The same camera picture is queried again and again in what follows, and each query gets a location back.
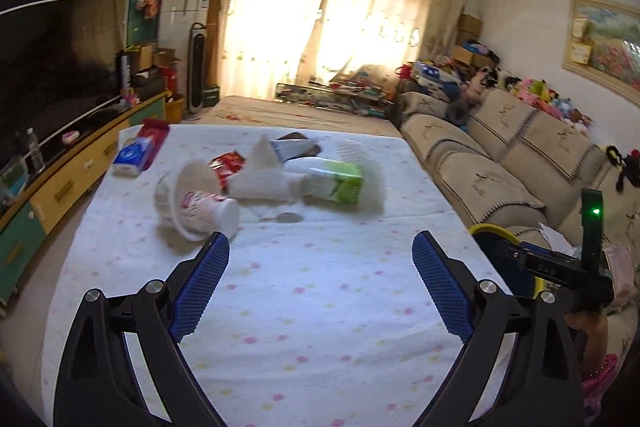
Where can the white paper cup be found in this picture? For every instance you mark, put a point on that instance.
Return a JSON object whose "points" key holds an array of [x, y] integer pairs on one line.
{"points": [[189, 200]]}

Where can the black monkey plush toy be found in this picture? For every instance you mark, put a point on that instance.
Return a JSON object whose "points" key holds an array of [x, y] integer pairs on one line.
{"points": [[628, 167]]}

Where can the pile of plush toys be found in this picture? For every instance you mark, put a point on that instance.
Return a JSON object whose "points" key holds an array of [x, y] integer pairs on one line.
{"points": [[538, 94]]}

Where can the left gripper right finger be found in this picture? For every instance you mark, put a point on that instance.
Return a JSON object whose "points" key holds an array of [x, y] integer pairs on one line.
{"points": [[517, 365]]}

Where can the white dotted table cloth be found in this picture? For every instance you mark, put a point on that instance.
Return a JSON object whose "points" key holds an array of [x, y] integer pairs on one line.
{"points": [[323, 322]]}

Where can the white paper towel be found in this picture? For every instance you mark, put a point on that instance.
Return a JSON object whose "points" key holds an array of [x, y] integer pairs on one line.
{"points": [[265, 188]]}

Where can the beige sofa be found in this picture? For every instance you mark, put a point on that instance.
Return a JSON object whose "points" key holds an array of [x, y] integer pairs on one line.
{"points": [[521, 169]]}

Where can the person's right hand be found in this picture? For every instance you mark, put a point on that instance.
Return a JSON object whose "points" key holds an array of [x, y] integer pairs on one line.
{"points": [[595, 327]]}

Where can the blue tissue pack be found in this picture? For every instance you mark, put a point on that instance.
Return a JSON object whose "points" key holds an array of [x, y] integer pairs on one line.
{"points": [[131, 159]]}

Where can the yellow green tv cabinet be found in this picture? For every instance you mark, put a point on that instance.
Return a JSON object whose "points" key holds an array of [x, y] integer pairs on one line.
{"points": [[26, 225]]}

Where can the plastic water bottle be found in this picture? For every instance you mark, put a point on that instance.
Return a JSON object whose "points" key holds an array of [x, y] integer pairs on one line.
{"points": [[35, 153]]}

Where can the floral floor mat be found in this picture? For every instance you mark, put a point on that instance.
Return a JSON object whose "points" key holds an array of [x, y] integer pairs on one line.
{"points": [[238, 111]]}

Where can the yellow rimmed trash bin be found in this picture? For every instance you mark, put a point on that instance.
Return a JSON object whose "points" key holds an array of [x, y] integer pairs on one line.
{"points": [[495, 242]]}

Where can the green white drink carton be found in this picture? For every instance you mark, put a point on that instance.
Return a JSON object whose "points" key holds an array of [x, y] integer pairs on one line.
{"points": [[328, 179]]}

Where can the cream window curtain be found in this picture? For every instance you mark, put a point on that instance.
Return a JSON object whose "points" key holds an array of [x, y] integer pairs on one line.
{"points": [[265, 42]]}

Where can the framed flower painting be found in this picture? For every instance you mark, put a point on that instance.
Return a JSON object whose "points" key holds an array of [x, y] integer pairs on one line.
{"points": [[602, 45]]}

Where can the grey blue foil wrapper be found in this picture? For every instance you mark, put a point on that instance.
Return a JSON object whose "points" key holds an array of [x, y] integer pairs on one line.
{"points": [[295, 145]]}

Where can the white foam fruit net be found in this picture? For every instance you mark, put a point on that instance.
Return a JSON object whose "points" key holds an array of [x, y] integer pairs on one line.
{"points": [[372, 194]]}

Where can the black tower fan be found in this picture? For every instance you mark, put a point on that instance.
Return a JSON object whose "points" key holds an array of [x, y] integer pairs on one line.
{"points": [[196, 67]]}

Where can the black television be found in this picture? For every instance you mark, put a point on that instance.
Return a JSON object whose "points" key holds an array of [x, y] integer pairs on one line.
{"points": [[57, 64]]}

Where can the red flat box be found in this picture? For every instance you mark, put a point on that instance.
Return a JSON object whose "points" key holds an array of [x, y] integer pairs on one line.
{"points": [[154, 131]]}

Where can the glass table with books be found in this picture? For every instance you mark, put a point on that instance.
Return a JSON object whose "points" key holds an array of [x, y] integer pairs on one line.
{"points": [[358, 95]]}

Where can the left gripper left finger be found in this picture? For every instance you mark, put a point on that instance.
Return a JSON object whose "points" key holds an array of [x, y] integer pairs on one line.
{"points": [[96, 383]]}

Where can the red snack wrapper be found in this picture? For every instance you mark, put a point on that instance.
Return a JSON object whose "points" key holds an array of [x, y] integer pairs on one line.
{"points": [[226, 165]]}

